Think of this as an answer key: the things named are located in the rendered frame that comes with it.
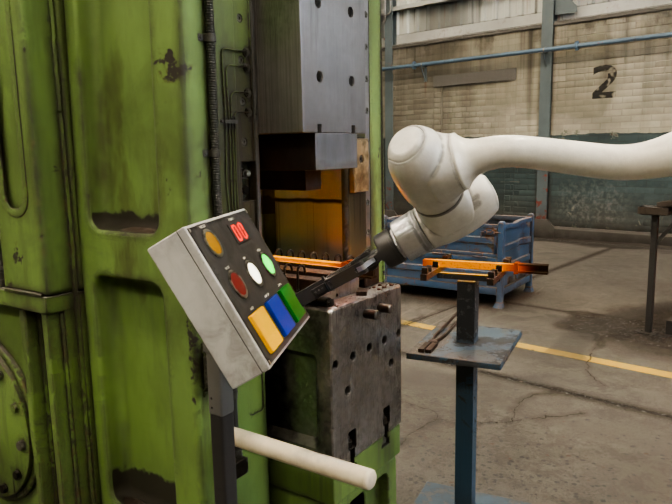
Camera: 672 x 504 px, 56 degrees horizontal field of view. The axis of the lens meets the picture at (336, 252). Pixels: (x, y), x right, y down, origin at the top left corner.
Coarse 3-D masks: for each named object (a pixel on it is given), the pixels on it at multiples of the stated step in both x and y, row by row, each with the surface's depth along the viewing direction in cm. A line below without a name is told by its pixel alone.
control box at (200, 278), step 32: (192, 224) 110; (224, 224) 123; (160, 256) 107; (192, 256) 106; (224, 256) 114; (256, 256) 129; (192, 288) 107; (224, 288) 107; (256, 288) 120; (192, 320) 108; (224, 320) 107; (224, 352) 108; (256, 352) 107
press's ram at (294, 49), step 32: (256, 0) 160; (288, 0) 155; (320, 0) 160; (352, 0) 172; (256, 32) 162; (288, 32) 156; (320, 32) 161; (352, 32) 173; (256, 64) 163; (288, 64) 158; (320, 64) 162; (352, 64) 174; (288, 96) 159; (320, 96) 163; (352, 96) 175; (288, 128) 160; (320, 128) 164; (352, 128) 178
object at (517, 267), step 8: (424, 264) 216; (440, 264) 214; (448, 264) 213; (456, 264) 212; (464, 264) 211; (472, 264) 209; (480, 264) 208; (488, 264) 207; (496, 264) 206; (504, 264) 205; (512, 264) 204; (520, 264) 203; (528, 264) 202; (536, 264) 201; (544, 264) 201; (520, 272) 203; (528, 272) 202; (536, 272) 201; (544, 272) 200
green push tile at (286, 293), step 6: (282, 288) 131; (288, 288) 134; (282, 294) 129; (288, 294) 132; (294, 294) 136; (282, 300) 129; (288, 300) 130; (294, 300) 134; (288, 306) 130; (294, 306) 132; (300, 306) 135; (294, 312) 130; (300, 312) 133; (294, 318) 130; (300, 318) 132
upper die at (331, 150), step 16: (272, 144) 170; (288, 144) 167; (304, 144) 164; (320, 144) 164; (336, 144) 170; (352, 144) 177; (272, 160) 171; (288, 160) 168; (304, 160) 165; (320, 160) 165; (336, 160) 171; (352, 160) 177
